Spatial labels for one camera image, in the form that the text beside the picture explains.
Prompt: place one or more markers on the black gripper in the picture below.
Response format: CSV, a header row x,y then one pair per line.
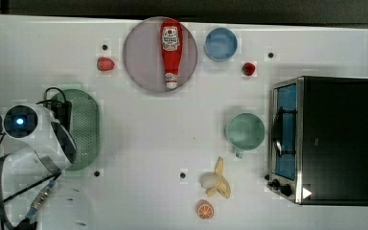
x,y
62,112

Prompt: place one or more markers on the green oval strainer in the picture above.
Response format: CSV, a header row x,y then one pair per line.
x,y
84,127

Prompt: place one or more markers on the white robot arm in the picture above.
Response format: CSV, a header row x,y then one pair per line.
x,y
32,194

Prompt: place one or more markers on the purple round plate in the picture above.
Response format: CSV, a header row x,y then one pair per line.
x,y
142,56

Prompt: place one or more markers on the red ketchup bottle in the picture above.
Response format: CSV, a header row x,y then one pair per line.
x,y
171,47

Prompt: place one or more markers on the peeled banana toy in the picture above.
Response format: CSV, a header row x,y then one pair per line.
x,y
214,182

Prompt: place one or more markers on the blue bowl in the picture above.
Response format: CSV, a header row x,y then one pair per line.
x,y
220,44

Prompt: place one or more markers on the orange slice toy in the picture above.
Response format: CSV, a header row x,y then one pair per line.
x,y
204,209

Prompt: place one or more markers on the green mug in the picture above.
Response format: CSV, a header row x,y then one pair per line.
x,y
244,132

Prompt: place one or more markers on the dark red strawberry toy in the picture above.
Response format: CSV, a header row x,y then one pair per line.
x,y
248,69

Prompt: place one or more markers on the black toaster oven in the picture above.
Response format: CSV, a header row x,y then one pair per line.
x,y
318,141

